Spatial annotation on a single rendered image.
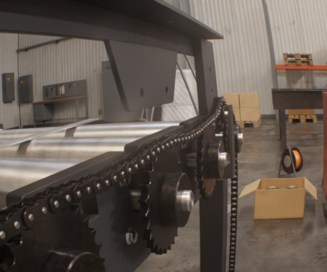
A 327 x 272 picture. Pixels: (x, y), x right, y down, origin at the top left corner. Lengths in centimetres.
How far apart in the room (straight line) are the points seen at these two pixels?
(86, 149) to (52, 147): 11
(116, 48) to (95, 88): 1144
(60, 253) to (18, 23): 24
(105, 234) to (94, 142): 44
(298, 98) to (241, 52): 531
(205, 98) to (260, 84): 951
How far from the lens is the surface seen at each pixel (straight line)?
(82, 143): 93
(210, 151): 82
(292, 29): 1064
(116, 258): 54
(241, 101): 852
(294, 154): 383
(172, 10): 65
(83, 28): 52
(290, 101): 553
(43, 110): 1227
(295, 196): 280
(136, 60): 65
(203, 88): 106
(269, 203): 283
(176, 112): 876
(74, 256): 30
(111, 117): 1119
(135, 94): 64
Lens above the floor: 103
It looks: 8 degrees down
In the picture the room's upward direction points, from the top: 4 degrees counter-clockwise
